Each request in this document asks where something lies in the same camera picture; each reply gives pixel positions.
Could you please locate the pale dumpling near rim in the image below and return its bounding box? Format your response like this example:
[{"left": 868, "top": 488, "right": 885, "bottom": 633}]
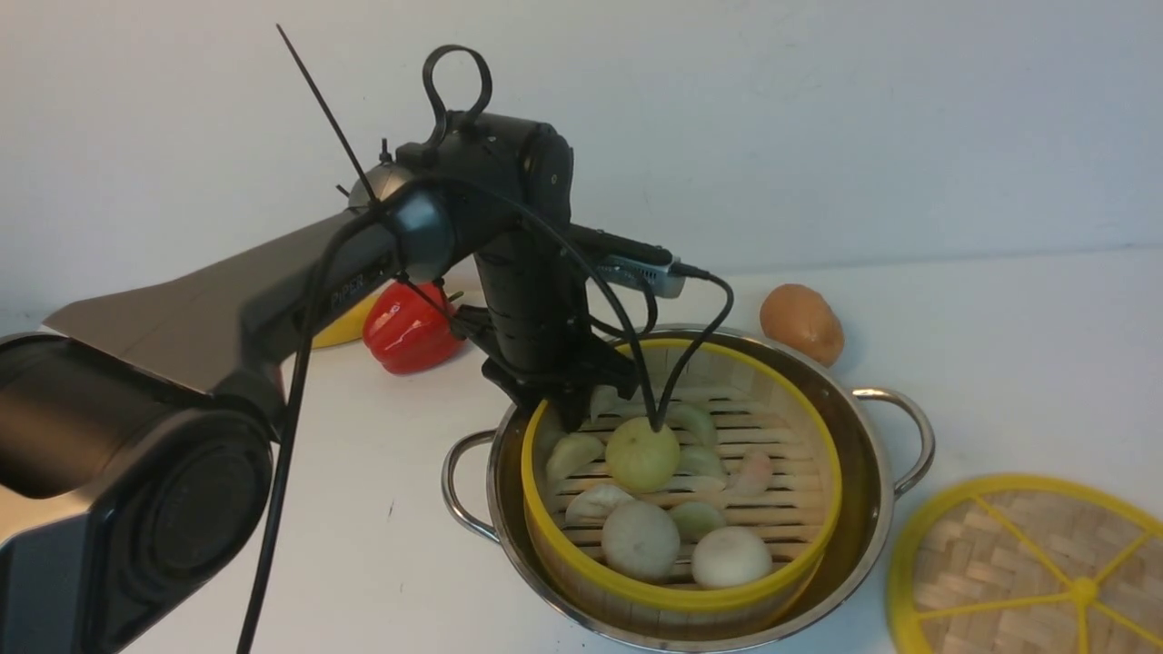
[{"left": 545, "top": 433, "right": 605, "bottom": 485}]

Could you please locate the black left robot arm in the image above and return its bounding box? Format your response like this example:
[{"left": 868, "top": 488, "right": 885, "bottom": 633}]
[{"left": 3, "top": 112, "right": 640, "bottom": 653}]

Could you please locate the yellow banana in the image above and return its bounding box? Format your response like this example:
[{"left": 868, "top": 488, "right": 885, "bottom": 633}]
[{"left": 312, "top": 293, "right": 379, "bottom": 350}]

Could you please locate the yellow rimmed bamboo steamer basket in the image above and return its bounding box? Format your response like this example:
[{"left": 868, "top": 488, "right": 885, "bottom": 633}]
[{"left": 521, "top": 342, "right": 842, "bottom": 640}]

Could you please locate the yellow woven steamer lid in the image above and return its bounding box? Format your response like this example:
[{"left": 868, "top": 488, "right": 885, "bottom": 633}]
[{"left": 884, "top": 472, "right": 1162, "bottom": 653}]

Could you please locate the black camera cable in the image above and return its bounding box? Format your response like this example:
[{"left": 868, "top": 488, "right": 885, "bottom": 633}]
[{"left": 591, "top": 263, "right": 735, "bottom": 432}]

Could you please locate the cream round bun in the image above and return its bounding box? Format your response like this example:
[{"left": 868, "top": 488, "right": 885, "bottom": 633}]
[{"left": 691, "top": 526, "right": 775, "bottom": 590}]

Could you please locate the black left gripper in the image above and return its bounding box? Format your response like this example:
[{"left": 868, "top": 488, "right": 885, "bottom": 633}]
[{"left": 452, "top": 305, "right": 638, "bottom": 433}]

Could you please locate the white dumpling front left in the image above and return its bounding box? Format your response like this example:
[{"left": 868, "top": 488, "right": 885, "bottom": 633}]
[{"left": 564, "top": 483, "right": 635, "bottom": 526}]

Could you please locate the red bell pepper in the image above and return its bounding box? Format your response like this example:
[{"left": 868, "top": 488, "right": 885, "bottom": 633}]
[{"left": 363, "top": 282, "right": 465, "bottom": 376}]

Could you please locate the pale white dumpling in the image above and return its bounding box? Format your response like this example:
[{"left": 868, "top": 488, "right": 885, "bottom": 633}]
[{"left": 588, "top": 385, "right": 626, "bottom": 422}]

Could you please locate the green dumpling behind bun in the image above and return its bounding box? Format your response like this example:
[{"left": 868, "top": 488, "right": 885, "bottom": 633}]
[{"left": 666, "top": 401, "right": 719, "bottom": 450}]

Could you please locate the round green bun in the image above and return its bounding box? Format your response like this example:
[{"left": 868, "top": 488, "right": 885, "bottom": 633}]
[{"left": 605, "top": 417, "right": 682, "bottom": 495}]

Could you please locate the stainless steel pot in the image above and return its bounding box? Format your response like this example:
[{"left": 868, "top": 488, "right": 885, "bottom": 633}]
[{"left": 441, "top": 324, "right": 935, "bottom": 653}]

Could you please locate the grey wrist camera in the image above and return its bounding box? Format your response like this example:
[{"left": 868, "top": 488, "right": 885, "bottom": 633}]
[{"left": 566, "top": 223, "right": 685, "bottom": 301}]

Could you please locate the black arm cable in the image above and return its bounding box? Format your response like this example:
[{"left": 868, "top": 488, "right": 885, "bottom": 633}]
[{"left": 236, "top": 177, "right": 659, "bottom": 654}]

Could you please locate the small green dumpling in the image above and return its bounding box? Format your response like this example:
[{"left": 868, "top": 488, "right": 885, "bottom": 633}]
[{"left": 668, "top": 502, "right": 730, "bottom": 543}]

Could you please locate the brown potato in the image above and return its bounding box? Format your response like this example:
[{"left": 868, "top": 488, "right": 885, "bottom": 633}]
[{"left": 759, "top": 284, "right": 846, "bottom": 367}]

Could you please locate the pink shrimp dumpling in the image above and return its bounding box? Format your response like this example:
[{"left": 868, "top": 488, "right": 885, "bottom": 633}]
[{"left": 725, "top": 448, "right": 775, "bottom": 497}]

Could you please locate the light green dumpling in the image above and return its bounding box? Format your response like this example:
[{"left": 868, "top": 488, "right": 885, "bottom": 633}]
[{"left": 676, "top": 445, "right": 730, "bottom": 483}]

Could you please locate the white round bun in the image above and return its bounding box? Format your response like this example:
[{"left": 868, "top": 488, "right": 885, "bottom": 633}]
[{"left": 600, "top": 500, "right": 682, "bottom": 584}]

